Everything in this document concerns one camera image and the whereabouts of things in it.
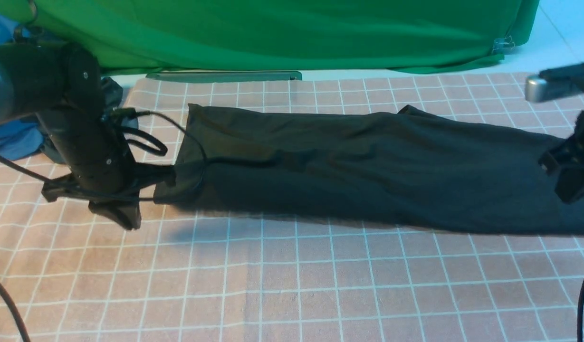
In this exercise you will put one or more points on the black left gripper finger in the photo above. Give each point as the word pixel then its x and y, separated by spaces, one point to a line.
pixel 126 214

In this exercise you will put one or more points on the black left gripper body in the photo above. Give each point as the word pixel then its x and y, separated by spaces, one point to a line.
pixel 97 152

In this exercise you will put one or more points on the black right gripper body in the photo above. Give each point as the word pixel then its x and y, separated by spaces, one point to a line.
pixel 566 161

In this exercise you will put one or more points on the gray long-sleeved shirt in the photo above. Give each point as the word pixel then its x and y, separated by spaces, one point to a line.
pixel 407 168

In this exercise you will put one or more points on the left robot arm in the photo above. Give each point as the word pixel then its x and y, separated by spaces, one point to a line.
pixel 60 83

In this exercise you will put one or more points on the dark gray crumpled garment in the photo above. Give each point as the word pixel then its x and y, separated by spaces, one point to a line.
pixel 114 95

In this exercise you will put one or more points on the pink checkered tablecloth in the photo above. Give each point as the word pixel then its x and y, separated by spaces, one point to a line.
pixel 211 277

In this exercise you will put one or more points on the blue garment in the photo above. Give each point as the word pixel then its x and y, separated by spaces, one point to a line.
pixel 18 139

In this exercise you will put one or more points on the metal binder clip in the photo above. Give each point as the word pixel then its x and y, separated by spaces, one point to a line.
pixel 503 45

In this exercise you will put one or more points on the green backdrop cloth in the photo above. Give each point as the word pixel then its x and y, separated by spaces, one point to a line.
pixel 414 36

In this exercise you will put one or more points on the green metal bar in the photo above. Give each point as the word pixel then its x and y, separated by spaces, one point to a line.
pixel 220 77

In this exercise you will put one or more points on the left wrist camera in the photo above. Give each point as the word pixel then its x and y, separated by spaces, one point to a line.
pixel 123 117

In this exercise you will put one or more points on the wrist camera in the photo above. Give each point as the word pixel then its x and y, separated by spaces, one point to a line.
pixel 556 83
pixel 123 117

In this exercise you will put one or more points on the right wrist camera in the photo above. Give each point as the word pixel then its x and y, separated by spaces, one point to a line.
pixel 556 83

